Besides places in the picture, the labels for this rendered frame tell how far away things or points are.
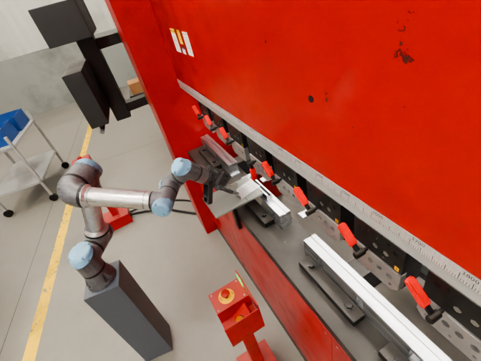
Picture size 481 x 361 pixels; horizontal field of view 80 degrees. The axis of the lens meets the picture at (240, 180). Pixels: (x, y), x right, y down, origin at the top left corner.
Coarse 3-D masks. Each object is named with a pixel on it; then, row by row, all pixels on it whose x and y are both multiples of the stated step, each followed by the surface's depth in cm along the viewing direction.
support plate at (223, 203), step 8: (240, 184) 150; (216, 192) 149; (224, 192) 148; (256, 192) 143; (216, 200) 144; (224, 200) 143; (232, 200) 142; (240, 200) 140; (248, 200) 139; (216, 208) 139; (224, 208) 138; (232, 208) 137; (216, 216) 135
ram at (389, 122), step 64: (192, 0) 107; (256, 0) 70; (320, 0) 53; (384, 0) 42; (448, 0) 35; (192, 64) 143; (256, 64) 85; (320, 64) 60; (384, 64) 47; (448, 64) 38; (256, 128) 106; (320, 128) 71; (384, 128) 53; (448, 128) 42; (384, 192) 60; (448, 192) 47; (448, 256) 53
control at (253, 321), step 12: (228, 288) 129; (240, 288) 127; (216, 300) 125; (240, 300) 123; (216, 312) 121; (228, 312) 123; (240, 312) 124; (252, 312) 114; (228, 324) 123; (240, 324) 115; (252, 324) 119; (264, 324) 123; (228, 336) 114; (240, 336) 119
